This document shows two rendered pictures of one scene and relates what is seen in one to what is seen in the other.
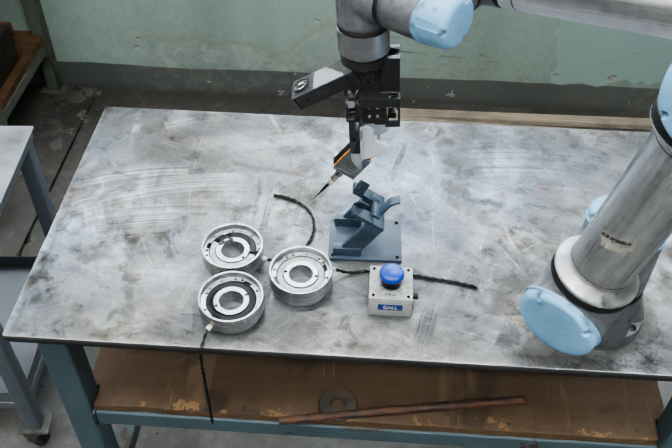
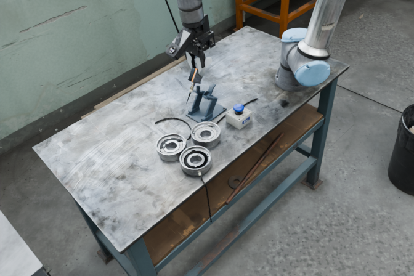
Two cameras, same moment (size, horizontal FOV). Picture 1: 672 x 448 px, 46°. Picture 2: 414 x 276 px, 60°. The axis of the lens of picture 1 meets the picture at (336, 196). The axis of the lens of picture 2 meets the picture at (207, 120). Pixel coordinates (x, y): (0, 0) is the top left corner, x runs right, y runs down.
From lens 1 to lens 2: 0.70 m
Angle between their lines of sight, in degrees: 31
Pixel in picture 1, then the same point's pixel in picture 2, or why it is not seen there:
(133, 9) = not seen: outside the picture
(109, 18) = not seen: outside the picture
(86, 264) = (116, 199)
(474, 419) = (277, 150)
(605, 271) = (326, 40)
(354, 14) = not seen: outside the picture
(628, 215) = (331, 11)
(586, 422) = (303, 125)
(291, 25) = (30, 95)
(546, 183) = (233, 59)
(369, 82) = (198, 32)
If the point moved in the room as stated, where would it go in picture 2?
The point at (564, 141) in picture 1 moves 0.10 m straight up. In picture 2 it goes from (221, 45) to (220, 27)
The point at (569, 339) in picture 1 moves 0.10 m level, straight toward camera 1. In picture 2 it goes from (321, 75) to (339, 91)
